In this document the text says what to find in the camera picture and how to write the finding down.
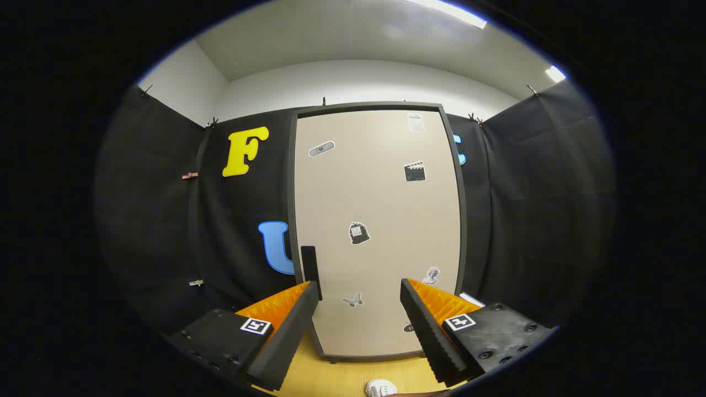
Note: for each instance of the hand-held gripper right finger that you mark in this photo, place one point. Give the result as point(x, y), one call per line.
point(427, 336)

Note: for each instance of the white canvas shoe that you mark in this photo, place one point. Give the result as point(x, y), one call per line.
point(379, 389)

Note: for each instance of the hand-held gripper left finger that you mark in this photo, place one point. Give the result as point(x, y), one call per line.
point(287, 339)

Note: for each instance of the black backdrop cloth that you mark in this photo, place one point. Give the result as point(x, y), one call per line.
point(529, 209)

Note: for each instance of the dark grey shoe cabinet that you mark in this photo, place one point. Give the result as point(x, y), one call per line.
point(290, 182)

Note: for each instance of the small ceiling light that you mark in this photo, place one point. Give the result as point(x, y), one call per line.
point(555, 74)

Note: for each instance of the long ceiling light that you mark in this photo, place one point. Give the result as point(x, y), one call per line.
point(449, 12)

